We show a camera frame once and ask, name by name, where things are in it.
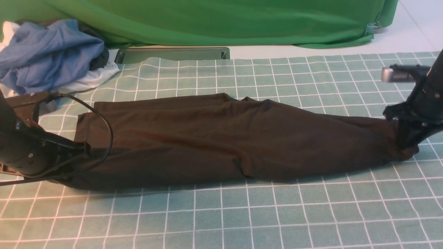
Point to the metal binder clip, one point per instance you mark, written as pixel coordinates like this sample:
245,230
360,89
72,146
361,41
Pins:
372,28

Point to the green checkered tablecloth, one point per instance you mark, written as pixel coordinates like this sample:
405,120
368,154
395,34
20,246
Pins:
394,207

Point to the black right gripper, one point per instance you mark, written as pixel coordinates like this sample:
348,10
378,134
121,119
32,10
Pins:
420,116

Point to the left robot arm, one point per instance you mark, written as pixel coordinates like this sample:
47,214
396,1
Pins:
7,114

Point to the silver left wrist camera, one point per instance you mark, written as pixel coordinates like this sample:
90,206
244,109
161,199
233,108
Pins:
32,106

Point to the green backdrop cloth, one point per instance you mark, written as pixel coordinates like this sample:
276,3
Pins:
312,24

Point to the blue crumpled garment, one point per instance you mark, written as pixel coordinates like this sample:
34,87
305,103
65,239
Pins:
39,59

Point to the white crumpled garment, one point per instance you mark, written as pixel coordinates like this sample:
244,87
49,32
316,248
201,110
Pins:
93,79

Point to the gray metal tray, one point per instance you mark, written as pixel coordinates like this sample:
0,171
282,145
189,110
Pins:
137,55

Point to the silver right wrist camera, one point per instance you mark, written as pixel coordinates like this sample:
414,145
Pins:
397,73

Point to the dark gray long-sleeve top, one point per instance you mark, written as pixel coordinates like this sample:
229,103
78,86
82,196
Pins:
215,138

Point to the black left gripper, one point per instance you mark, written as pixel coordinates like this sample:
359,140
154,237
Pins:
31,152

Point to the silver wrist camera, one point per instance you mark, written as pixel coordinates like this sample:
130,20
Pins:
32,106
397,73

